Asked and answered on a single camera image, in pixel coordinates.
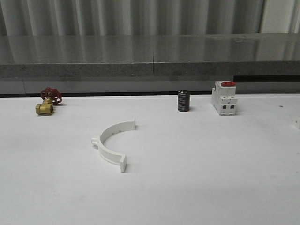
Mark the black cylindrical capacitor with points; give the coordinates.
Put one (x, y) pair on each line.
(183, 101)

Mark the brass valve red handwheel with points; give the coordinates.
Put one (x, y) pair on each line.
(51, 97)

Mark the white circuit breaker red switch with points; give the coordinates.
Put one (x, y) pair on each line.
(223, 97)

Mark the grey stone counter ledge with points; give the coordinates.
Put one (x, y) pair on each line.
(241, 57)

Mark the white half-ring clamp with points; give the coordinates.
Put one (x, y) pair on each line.
(296, 122)
(108, 155)

